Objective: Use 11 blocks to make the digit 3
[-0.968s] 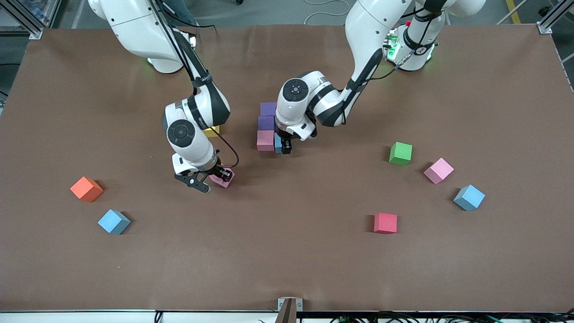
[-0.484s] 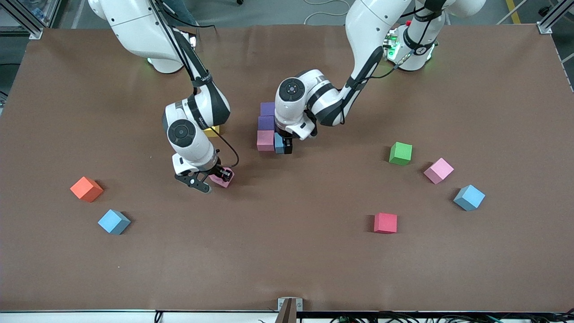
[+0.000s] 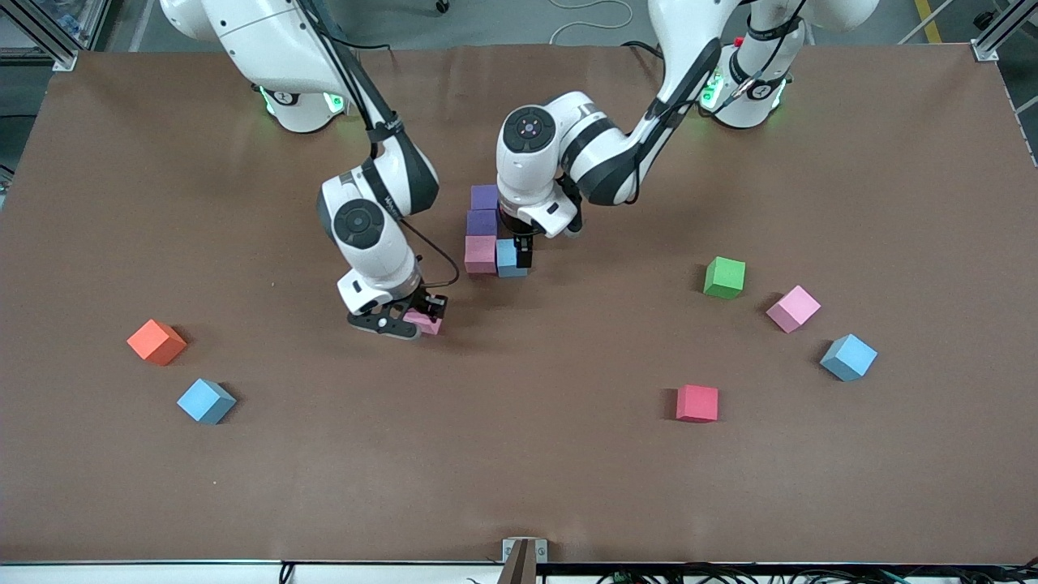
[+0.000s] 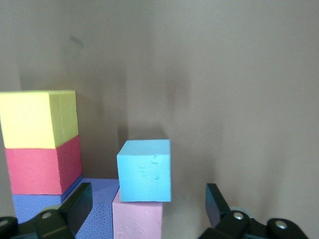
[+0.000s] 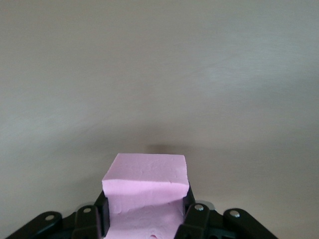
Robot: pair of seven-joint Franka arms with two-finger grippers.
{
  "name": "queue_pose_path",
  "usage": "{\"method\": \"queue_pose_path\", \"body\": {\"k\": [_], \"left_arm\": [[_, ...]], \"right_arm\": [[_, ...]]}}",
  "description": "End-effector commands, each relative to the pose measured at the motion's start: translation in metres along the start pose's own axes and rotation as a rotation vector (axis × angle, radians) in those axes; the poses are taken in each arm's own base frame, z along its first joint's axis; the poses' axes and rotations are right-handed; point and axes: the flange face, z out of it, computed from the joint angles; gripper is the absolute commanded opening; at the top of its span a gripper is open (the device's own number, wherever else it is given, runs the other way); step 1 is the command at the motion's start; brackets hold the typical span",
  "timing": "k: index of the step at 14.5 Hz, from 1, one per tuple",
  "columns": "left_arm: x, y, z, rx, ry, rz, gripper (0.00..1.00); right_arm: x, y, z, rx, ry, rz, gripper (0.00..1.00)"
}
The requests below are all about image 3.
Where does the red foam block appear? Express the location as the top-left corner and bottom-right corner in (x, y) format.
(676, 384), (720, 424)

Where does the brown paper table cover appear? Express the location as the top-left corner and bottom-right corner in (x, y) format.
(0, 41), (1038, 565)

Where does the aluminium frame post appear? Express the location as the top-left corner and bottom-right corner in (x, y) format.
(0, 0), (122, 72)
(969, 0), (1038, 62)

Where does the black camera cable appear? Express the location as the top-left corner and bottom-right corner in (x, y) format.
(397, 217), (461, 289)

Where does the metal table bracket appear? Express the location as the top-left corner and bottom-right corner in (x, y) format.
(502, 538), (548, 584)

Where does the blue foam block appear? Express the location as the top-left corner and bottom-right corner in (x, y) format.
(176, 378), (238, 426)
(819, 333), (879, 383)
(496, 238), (528, 278)

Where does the white floor cable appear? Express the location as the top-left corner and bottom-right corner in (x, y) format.
(547, 0), (635, 46)

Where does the green foam block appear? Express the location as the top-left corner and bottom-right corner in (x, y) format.
(703, 255), (747, 301)

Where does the orange foam block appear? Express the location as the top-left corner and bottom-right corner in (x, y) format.
(127, 319), (188, 367)

